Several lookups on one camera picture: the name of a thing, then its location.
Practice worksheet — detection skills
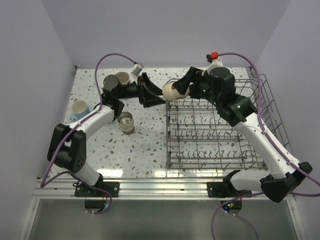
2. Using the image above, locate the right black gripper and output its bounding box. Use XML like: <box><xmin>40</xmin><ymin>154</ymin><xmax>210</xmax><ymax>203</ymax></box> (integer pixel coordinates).
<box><xmin>174</xmin><ymin>66</ymin><xmax>222</xmax><ymax>107</ymax></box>

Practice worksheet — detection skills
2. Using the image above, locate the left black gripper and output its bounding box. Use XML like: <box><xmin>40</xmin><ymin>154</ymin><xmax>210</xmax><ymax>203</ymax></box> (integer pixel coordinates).
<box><xmin>116</xmin><ymin>72</ymin><xmax>166</xmax><ymax>108</ymax></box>

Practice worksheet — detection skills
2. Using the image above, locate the beige brown cup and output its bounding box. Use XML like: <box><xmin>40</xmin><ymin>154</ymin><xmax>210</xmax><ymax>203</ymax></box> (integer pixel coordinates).
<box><xmin>117</xmin><ymin>111</ymin><xmax>135</xmax><ymax>135</ymax></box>
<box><xmin>162</xmin><ymin>81</ymin><xmax>190</xmax><ymax>102</ymax></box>

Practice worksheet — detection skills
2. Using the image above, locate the tall beige cup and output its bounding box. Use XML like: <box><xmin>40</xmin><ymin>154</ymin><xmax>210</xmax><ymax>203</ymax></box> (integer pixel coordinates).
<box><xmin>115</xmin><ymin>71</ymin><xmax>131</xmax><ymax>86</ymax></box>

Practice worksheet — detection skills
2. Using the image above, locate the light blue ceramic mug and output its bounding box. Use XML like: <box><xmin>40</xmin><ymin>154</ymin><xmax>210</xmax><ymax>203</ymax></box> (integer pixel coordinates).
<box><xmin>69</xmin><ymin>100</ymin><xmax>91</xmax><ymax>122</ymax></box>

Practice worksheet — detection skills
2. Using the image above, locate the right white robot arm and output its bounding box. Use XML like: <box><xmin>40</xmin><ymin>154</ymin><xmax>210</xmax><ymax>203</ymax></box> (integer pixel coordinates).
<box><xmin>163</xmin><ymin>67</ymin><xmax>313</xmax><ymax>203</ymax></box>

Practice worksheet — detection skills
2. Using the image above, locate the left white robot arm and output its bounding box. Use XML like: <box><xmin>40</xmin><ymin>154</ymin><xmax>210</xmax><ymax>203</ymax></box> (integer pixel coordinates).
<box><xmin>47</xmin><ymin>72</ymin><xmax>165</xmax><ymax>197</ymax></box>

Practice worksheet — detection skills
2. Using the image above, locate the left round controller board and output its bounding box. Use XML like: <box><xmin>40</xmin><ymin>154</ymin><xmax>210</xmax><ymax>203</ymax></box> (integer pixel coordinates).
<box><xmin>84</xmin><ymin>199</ymin><xmax>107</xmax><ymax>211</ymax></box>

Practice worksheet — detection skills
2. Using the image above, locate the round controller board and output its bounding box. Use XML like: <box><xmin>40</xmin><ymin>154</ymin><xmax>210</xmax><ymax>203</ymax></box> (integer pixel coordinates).
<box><xmin>220</xmin><ymin>200</ymin><xmax>243</xmax><ymax>214</ymax></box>
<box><xmin>84</xmin><ymin>199</ymin><xmax>107</xmax><ymax>211</ymax></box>

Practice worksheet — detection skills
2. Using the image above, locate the right round controller board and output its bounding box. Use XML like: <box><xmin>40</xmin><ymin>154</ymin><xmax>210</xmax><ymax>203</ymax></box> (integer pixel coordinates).
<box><xmin>220</xmin><ymin>200</ymin><xmax>243</xmax><ymax>214</ymax></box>

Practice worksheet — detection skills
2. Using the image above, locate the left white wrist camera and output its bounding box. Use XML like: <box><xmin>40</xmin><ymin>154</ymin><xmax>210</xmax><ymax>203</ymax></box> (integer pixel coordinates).
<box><xmin>131</xmin><ymin>62</ymin><xmax>144</xmax><ymax>77</ymax></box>

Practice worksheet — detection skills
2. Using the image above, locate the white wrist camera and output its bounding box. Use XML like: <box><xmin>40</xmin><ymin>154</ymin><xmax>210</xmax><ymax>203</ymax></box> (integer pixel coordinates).
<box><xmin>201</xmin><ymin>52</ymin><xmax>224</xmax><ymax>76</ymax></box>
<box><xmin>131</xmin><ymin>62</ymin><xmax>144</xmax><ymax>77</ymax></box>

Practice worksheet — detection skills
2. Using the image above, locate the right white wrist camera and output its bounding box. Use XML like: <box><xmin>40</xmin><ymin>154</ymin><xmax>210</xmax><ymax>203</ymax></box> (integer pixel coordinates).
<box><xmin>201</xmin><ymin>52</ymin><xmax>224</xmax><ymax>76</ymax></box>

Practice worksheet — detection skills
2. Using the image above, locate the grey wire dish rack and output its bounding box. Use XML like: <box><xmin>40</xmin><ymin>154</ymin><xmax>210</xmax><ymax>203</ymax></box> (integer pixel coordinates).
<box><xmin>164</xmin><ymin>71</ymin><xmax>294</xmax><ymax>177</ymax></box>

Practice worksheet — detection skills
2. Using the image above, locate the aluminium mounting rail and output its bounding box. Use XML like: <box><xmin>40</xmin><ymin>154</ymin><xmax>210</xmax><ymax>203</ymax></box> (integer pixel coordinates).
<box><xmin>31</xmin><ymin>177</ymin><xmax>294</xmax><ymax>200</ymax></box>

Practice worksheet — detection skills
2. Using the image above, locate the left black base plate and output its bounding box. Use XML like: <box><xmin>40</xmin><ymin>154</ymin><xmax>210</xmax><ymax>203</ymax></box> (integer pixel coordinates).
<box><xmin>72</xmin><ymin>177</ymin><xmax>120</xmax><ymax>198</ymax></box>

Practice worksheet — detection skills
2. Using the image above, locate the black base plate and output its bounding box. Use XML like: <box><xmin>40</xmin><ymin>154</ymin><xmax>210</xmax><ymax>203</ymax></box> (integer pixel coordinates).
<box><xmin>206</xmin><ymin>181</ymin><xmax>252</xmax><ymax>198</ymax></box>
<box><xmin>72</xmin><ymin>177</ymin><xmax>120</xmax><ymax>198</ymax></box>

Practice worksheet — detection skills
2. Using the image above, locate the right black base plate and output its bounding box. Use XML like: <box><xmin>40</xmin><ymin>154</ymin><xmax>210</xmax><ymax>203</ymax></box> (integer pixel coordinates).
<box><xmin>206</xmin><ymin>181</ymin><xmax>252</xmax><ymax>198</ymax></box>

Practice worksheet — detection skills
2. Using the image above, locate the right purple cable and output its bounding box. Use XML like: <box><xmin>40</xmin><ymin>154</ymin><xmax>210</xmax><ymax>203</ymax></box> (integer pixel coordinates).
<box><xmin>211</xmin><ymin>51</ymin><xmax>320</xmax><ymax>240</ymax></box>

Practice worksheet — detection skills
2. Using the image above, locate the purple cable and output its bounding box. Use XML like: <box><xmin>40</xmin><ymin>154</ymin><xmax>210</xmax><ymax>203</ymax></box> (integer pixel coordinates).
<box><xmin>39</xmin><ymin>52</ymin><xmax>137</xmax><ymax>188</ymax></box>
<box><xmin>211</xmin><ymin>51</ymin><xmax>320</xmax><ymax>240</ymax></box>

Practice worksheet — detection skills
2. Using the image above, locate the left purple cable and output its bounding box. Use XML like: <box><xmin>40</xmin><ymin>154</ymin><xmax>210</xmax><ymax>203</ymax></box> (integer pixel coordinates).
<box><xmin>39</xmin><ymin>52</ymin><xmax>137</xmax><ymax>188</ymax></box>

